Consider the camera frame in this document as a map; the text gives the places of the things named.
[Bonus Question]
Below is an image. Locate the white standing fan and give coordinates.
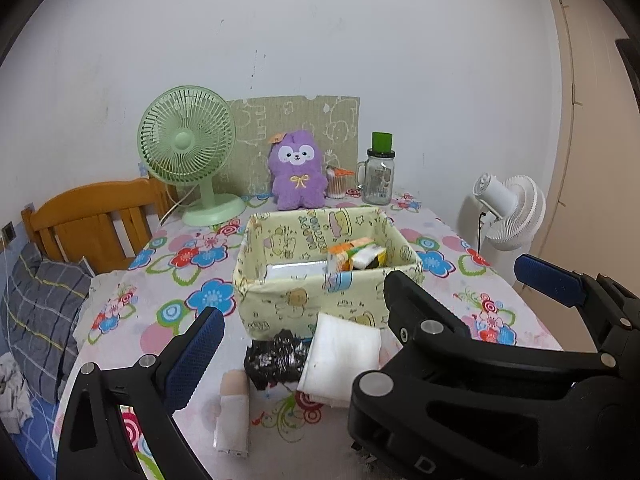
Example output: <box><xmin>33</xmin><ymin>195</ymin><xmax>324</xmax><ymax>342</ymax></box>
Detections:
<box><xmin>472</xmin><ymin>172</ymin><xmax>547</xmax><ymax>281</ymax></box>

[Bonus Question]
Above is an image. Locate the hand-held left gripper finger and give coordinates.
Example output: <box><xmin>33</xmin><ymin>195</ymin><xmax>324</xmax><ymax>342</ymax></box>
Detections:
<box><xmin>57</xmin><ymin>306</ymin><xmax>227</xmax><ymax>480</ymax></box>

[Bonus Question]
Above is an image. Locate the floral tablecloth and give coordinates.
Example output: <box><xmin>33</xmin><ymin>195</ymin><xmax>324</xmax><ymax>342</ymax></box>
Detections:
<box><xmin>57</xmin><ymin>192</ymin><xmax>564</xmax><ymax>480</ymax></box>

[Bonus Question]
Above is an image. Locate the orange packet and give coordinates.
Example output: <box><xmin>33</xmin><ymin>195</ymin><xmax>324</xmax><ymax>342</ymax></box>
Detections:
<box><xmin>327</xmin><ymin>241</ymin><xmax>362</xmax><ymax>262</ymax></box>

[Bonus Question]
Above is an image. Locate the beige door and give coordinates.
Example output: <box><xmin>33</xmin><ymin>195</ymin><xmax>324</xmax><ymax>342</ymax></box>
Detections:
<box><xmin>539</xmin><ymin>0</ymin><xmax>640</xmax><ymax>353</ymax></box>

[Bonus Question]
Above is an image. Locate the glass jar green lid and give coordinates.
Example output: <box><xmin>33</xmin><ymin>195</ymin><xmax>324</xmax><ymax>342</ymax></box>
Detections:
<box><xmin>355</xmin><ymin>131</ymin><xmax>397</xmax><ymax>206</ymax></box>

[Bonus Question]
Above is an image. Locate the cotton swab jar orange lid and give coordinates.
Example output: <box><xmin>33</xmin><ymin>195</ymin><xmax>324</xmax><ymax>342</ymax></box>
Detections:
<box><xmin>325</xmin><ymin>163</ymin><xmax>356</xmax><ymax>199</ymax></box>

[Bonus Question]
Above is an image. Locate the blue white small carton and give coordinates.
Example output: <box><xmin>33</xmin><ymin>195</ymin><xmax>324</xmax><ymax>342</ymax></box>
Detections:
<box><xmin>324</xmin><ymin>255</ymin><xmax>352</xmax><ymax>292</ymax></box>

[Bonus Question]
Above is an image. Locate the white fan cable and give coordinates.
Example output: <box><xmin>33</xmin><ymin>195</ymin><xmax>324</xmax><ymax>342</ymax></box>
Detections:
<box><xmin>159</xmin><ymin>184</ymin><xmax>197</xmax><ymax>223</ymax></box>

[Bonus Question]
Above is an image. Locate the purple plush toy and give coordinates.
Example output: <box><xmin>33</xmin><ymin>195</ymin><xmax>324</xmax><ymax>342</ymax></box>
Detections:
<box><xmin>267</xmin><ymin>129</ymin><xmax>331</xmax><ymax>211</ymax></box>

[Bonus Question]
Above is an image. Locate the wooden bed headboard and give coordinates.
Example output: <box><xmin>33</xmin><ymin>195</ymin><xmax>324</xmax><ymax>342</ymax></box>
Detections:
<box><xmin>21</xmin><ymin>177</ymin><xmax>177</xmax><ymax>274</ymax></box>

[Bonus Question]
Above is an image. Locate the white towel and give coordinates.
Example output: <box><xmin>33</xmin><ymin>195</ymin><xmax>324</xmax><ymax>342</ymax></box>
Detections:
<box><xmin>298</xmin><ymin>312</ymin><xmax>383</xmax><ymax>409</ymax></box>

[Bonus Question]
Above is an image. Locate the yellow printed fabric basket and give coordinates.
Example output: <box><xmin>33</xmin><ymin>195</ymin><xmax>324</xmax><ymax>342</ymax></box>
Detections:
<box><xmin>233</xmin><ymin>206</ymin><xmax>425</xmax><ymax>339</ymax></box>

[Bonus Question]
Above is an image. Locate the grey plaid pillow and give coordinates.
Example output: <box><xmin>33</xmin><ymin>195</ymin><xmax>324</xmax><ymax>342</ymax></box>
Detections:
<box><xmin>4</xmin><ymin>242</ymin><xmax>94</xmax><ymax>404</ymax></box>

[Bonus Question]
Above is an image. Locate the black fan cable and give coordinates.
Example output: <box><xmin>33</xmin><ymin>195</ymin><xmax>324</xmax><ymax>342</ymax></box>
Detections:
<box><xmin>476</xmin><ymin>210</ymin><xmax>490</xmax><ymax>257</ymax></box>

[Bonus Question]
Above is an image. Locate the blue bedsheet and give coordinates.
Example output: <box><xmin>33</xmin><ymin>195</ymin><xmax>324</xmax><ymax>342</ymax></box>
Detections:
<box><xmin>0</xmin><ymin>240</ymin><xmax>68</xmax><ymax>480</ymax></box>

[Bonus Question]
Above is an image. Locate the black plastic bag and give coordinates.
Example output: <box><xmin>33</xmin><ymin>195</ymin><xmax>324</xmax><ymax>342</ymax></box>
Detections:
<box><xmin>244</xmin><ymin>329</ymin><xmax>313</xmax><ymax>391</ymax></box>

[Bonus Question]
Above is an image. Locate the silver foil packet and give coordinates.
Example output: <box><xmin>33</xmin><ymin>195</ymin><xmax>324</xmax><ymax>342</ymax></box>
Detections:
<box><xmin>264</xmin><ymin>260</ymin><xmax>329</xmax><ymax>282</ymax></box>

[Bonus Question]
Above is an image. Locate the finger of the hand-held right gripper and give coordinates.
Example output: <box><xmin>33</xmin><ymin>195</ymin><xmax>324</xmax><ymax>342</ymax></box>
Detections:
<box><xmin>348</xmin><ymin>270</ymin><xmax>618</xmax><ymax>480</ymax></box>
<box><xmin>514</xmin><ymin>254</ymin><xmax>640</xmax><ymax>366</ymax></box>

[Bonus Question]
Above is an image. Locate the green desk fan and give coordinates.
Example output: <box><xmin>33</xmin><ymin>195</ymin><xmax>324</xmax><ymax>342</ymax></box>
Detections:
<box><xmin>137</xmin><ymin>86</ymin><xmax>247</xmax><ymax>227</ymax></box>

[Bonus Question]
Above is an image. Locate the white crumpled cloth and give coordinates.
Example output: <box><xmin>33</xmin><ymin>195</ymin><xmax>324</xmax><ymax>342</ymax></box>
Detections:
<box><xmin>0</xmin><ymin>352</ymin><xmax>34</xmax><ymax>434</ymax></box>

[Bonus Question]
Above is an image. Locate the green printed cardboard sheet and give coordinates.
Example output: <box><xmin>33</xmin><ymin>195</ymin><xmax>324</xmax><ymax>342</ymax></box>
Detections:
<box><xmin>225</xmin><ymin>94</ymin><xmax>361</xmax><ymax>197</ymax></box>

